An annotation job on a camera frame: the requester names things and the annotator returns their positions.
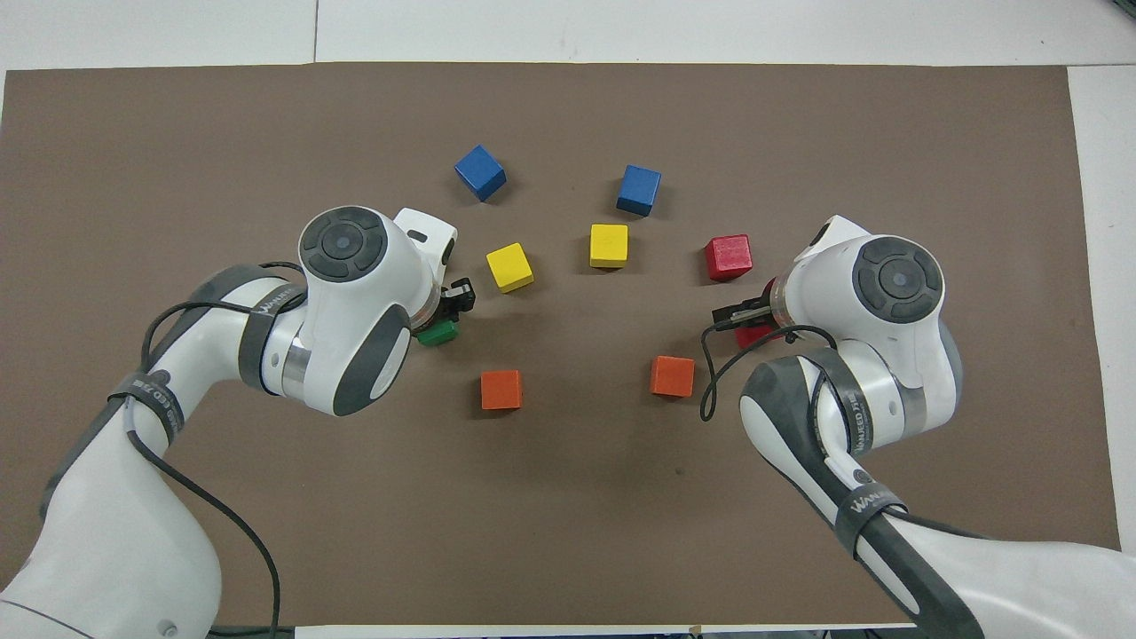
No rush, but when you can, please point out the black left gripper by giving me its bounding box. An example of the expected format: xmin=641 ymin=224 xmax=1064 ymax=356
xmin=438 ymin=278 xmax=477 ymax=326

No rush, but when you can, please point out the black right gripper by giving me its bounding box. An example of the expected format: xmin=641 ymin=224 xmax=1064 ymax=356
xmin=713 ymin=300 xmax=777 ymax=331

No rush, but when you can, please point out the red wooden block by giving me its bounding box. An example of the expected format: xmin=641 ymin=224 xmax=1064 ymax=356
xmin=735 ymin=278 xmax=787 ymax=350
xmin=705 ymin=234 xmax=753 ymax=283

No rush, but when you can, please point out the yellow wooden block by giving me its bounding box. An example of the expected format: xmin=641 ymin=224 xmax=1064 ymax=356
xmin=589 ymin=224 xmax=629 ymax=269
xmin=485 ymin=242 xmax=535 ymax=294

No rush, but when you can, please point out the orange wooden block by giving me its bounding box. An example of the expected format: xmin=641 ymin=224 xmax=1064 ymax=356
xmin=480 ymin=370 xmax=524 ymax=411
xmin=650 ymin=356 xmax=697 ymax=398

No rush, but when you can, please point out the blue wooden block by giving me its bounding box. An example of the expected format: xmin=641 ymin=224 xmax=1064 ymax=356
xmin=454 ymin=145 xmax=508 ymax=202
xmin=617 ymin=164 xmax=663 ymax=217

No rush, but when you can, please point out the brown table mat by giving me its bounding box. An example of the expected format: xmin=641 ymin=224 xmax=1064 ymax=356
xmin=0 ymin=62 xmax=1121 ymax=627

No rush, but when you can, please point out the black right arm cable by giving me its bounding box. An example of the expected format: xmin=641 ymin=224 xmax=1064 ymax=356
xmin=699 ymin=324 xmax=840 ymax=423

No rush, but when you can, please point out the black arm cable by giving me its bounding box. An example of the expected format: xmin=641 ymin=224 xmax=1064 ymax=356
xmin=699 ymin=324 xmax=840 ymax=423
xmin=124 ymin=260 xmax=308 ymax=639

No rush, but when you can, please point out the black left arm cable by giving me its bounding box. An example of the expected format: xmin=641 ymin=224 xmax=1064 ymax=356
xmin=124 ymin=260 xmax=308 ymax=639

